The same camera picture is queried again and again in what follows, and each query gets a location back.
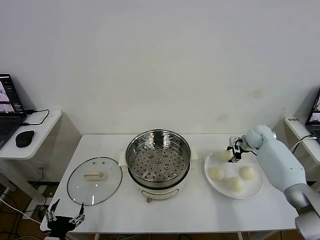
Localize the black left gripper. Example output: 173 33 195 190
45 199 86 240

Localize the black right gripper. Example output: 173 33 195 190
226 142 247 163

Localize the white steamed baozi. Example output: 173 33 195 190
217 150 233 163
239 165 256 181
227 176 245 193
208 166 225 182

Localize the stainless steel steamer basket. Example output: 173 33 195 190
125 128 192 183

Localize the round glass pot lid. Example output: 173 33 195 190
66 156 123 206

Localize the white round plate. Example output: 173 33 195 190
204 148 265 200

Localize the white side table with mouse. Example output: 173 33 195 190
0 109 83 220

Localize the cream electric cooking pot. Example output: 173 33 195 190
118 147 200 204

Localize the black computer mouse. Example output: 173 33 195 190
15 129 35 148

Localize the black laptop with mouse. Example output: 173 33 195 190
0 73 28 151

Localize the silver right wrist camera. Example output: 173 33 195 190
229 136 243 147

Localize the white floor cable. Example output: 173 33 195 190
0 198 42 225

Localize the black cable with adapter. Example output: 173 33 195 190
291 134 313 153

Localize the white usb cable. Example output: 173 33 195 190
291 135 316 153

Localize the black laptop with white cable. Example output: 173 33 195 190
305 87 320 146

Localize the black laptop charger cable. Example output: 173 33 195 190
19 108 51 126

